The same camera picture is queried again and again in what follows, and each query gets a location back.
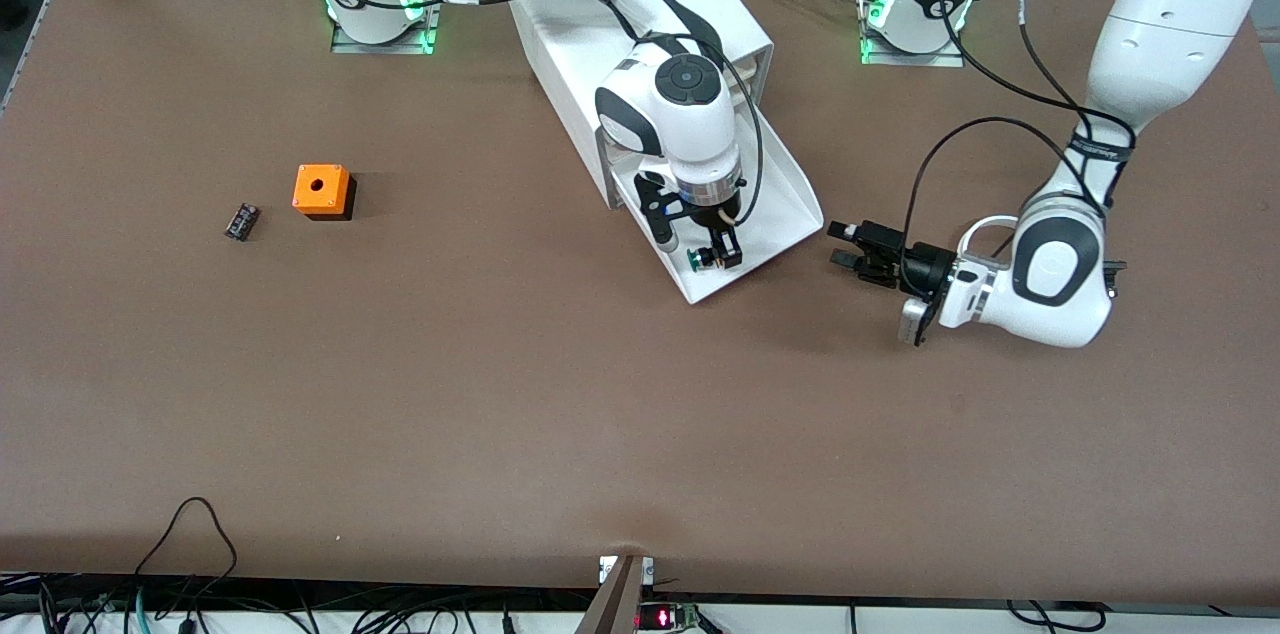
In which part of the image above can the white drawer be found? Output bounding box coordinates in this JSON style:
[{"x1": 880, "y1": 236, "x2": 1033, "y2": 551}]
[{"x1": 610, "y1": 103, "x2": 827, "y2": 306}]

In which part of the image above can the device with red light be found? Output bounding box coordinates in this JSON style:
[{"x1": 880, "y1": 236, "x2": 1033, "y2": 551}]
[{"x1": 634, "y1": 601, "x2": 702, "y2": 634}]

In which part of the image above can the orange box with hole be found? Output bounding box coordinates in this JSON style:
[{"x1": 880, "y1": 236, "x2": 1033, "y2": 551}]
[{"x1": 291, "y1": 163, "x2": 358, "y2": 222}]

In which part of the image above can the small black component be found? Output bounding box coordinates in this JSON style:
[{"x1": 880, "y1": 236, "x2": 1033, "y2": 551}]
[{"x1": 223, "y1": 202, "x2": 263, "y2": 243}]

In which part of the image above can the white semicircular bracket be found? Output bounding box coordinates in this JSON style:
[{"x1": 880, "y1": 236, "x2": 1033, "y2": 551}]
[{"x1": 956, "y1": 214, "x2": 1023, "y2": 261}]

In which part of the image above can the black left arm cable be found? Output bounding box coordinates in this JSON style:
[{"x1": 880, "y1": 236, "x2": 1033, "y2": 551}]
[{"x1": 900, "y1": 0, "x2": 1138, "y2": 257}]

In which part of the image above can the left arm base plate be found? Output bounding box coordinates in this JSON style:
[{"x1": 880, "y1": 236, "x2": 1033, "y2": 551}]
[{"x1": 857, "y1": 0, "x2": 967, "y2": 69}]

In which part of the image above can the aluminium camera post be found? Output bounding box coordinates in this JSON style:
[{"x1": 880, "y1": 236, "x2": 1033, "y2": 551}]
[{"x1": 574, "y1": 553, "x2": 657, "y2": 634}]

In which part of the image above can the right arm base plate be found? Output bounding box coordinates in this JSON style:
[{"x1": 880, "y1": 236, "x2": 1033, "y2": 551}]
[{"x1": 329, "y1": 0, "x2": 444, "y2": 56}]

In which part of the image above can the black looped cable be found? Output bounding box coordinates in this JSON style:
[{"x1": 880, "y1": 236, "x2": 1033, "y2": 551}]
[{"x1": 129, "y1": 496, "x2": 242, "y2": 634}]

